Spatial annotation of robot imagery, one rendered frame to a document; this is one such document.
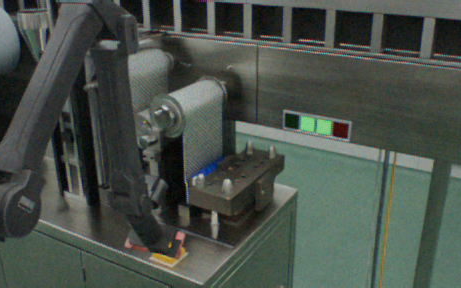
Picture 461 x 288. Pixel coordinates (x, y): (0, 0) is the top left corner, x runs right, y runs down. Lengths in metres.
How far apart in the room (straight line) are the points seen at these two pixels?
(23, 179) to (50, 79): 0.16
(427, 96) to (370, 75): 0.19
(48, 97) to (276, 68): 1.09
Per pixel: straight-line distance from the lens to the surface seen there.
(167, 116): 1.62
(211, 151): 1.80
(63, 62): 0.85
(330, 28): 1.68
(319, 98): 1.73
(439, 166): 1.87
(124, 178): 1.06
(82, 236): 1.71
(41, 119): 0.82
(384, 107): 1.67
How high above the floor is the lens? 1.79
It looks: 22 degrees down
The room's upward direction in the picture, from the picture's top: straight up
